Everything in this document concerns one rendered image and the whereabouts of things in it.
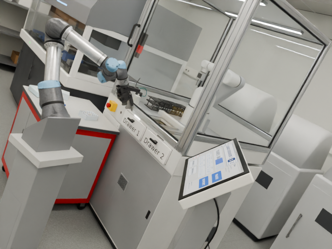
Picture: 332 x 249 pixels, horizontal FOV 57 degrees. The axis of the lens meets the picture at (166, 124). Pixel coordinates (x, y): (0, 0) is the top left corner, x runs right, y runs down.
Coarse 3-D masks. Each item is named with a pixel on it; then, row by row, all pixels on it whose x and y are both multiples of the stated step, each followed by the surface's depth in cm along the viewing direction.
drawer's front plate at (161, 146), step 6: (150, 132) 207; (144, 138) 211; (156, 138) 201; (144, 144) 210; (150, 144) 205; (156, 144) 201; (162, 144) 196; (150, 150) 204; (156, 150) 200; (162, 150) 195; (168, 150) 191; (156, 156) 199; (162, 156) 195; (168, 156) 192; (162, 162) 194
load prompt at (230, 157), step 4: (232, 144) 160; (224, 148) 160; (228, 148) 157; (232, 148) 154; (224, 152) 154; (228, 152) 152; (232, 152) 149; (228, 156) 146; (232, 156) 144; (228, 160) 141; (232, 160) 139; (236, 160) 137; (228, 164) 136
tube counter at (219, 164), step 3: (219, 156) 152; (222, 156) 150; (216, 159) 150; (219, 159) 148; (222, 159) 146; (216, 162) 146; (219, 162) 144; (222, 162) 142; (216, 165) 142; (219, 165) 140; (222, 165) 139; (216, 168) 138; (219, 168) 136
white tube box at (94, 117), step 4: (80, 112) 228; (84, 112) 230; (88, 112) 234; (92, 112) 237; (80, 116) 228; (84, 116) 225; (88, 116) 226; (92, 116) 229; (96, 116) 233; (92, 120) 231; (96, 120) 235
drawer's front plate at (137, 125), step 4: (124, 112) 233; (128, 112) 230; (124, 116) 232; (128, 116) 229; (132, 116) 225; (124, 120) 232; (128, 120) 228; (136, 120) 221; (124, 124) 231; (132, 124) 223; (136, 124) 220; (140, 124) 216; (128, 128) 226; (136, 128) 219; (140, 128) 216; (144, 128) 213; (132, 132) 222; (136, 132) 218; (140, 132) 215; (136, 136) 218; (140, 136) 214; (140, 140) 216
